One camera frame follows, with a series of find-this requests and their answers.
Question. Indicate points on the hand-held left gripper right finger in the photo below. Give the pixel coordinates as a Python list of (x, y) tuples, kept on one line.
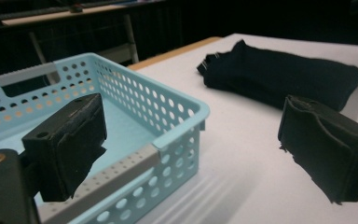
[(326, 146)]

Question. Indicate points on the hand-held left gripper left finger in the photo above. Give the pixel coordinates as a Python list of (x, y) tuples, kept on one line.
[(65, 146)]

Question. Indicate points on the light blue perforated plastic basket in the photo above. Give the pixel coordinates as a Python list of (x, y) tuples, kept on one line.
[(130, 124)]

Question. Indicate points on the black cloth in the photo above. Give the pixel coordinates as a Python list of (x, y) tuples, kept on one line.
[(273, 77)]

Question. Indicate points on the wooden background table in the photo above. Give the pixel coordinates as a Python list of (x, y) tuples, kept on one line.
[(74, 28)]

